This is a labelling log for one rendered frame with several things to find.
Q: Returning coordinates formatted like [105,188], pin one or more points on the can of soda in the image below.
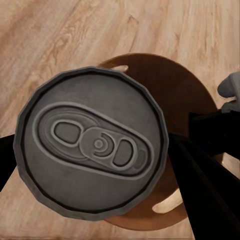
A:
[91,143]

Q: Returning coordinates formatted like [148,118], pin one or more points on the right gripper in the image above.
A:
[216,132]

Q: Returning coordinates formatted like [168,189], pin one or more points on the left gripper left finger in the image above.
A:
[7,159]

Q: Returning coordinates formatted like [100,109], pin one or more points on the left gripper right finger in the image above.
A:
[210,192]

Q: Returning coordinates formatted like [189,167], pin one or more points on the trash can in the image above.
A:
[179,92]

